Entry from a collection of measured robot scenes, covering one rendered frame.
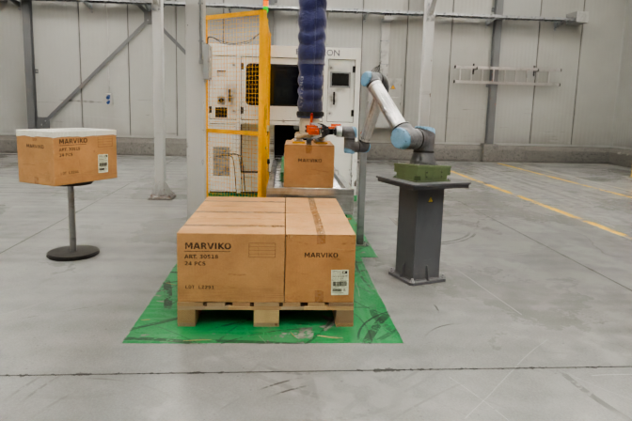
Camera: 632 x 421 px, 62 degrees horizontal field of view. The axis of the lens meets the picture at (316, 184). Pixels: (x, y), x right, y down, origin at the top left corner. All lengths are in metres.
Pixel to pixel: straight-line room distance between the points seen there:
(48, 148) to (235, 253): 1.89
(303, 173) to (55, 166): 1.84
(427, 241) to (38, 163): 2.94
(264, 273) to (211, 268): 0.30
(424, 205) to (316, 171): 0.93
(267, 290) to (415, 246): 1.28
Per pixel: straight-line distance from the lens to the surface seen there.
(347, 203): 4.24
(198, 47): 4.93
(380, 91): 3.99
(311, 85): 4.41
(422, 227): 3.88
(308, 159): 4.22
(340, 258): 3.02
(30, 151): 4.51
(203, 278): 3.07
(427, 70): 7.22
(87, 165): 4.51
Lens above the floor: 1.25
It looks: 8 degrees down
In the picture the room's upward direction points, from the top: 2 degrees clockwise
